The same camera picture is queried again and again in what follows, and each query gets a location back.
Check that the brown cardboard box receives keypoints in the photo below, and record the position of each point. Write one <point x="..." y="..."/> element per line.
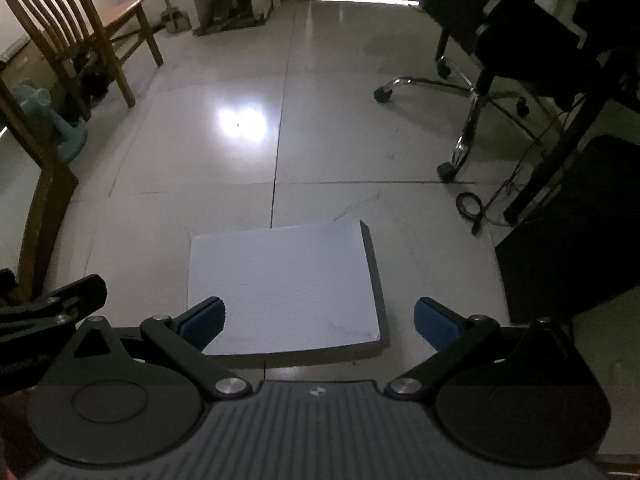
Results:
<point x="23" y="63"/>

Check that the broom with dustpan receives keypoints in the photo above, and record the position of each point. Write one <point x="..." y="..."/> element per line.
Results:
<point x="174" y="19"/>

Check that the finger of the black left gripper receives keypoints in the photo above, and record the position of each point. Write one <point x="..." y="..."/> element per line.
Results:
<point x="77" y="300"/>

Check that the teal floor fan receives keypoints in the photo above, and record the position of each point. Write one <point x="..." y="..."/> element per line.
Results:
<point x="36" y="103"/>

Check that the black desk cabinet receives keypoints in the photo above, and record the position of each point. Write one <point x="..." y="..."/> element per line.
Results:
<point x="581" y="248"/>

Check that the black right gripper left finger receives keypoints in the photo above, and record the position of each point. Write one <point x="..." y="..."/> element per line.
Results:
<point x="178" y="343"/>

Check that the wooden slat-back chair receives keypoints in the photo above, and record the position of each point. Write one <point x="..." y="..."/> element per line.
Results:
<point x="72" y="35"/>

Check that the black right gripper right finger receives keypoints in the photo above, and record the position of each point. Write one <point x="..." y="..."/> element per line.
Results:
<point x="441" y="328"/>

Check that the grey box lid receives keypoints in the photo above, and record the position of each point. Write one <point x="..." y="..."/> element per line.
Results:
<point x="290" y="290"/>

